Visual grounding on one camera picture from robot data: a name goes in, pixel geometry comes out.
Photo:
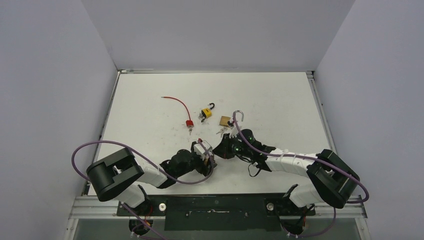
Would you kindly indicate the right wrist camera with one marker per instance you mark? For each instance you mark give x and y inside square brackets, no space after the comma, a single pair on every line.
[236,126]

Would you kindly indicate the yellow black padlock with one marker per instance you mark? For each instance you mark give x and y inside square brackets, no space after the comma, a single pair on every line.
[207,112]

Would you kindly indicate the keys of yellow padlock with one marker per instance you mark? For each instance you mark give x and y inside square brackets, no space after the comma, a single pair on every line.
[201,118]

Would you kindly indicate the red cable lock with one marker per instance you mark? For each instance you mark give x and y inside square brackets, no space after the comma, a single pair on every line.
[189,122]

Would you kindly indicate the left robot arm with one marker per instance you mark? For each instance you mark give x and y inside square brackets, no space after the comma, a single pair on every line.
[118,176]

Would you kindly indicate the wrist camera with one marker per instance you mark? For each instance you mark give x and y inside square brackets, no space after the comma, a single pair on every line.
[203,148]
[236,126]

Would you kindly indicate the brass padlock short shackle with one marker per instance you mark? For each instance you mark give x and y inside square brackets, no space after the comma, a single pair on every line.
[227,121]

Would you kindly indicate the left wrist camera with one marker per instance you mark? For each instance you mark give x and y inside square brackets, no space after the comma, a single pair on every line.
[203,148]

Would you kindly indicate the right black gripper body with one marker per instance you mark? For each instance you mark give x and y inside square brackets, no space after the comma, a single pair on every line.
[227,147]

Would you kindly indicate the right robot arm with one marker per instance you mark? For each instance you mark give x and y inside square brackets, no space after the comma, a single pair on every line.
[332,181]

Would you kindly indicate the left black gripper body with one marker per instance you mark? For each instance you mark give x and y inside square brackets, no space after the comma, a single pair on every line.
[200,166]

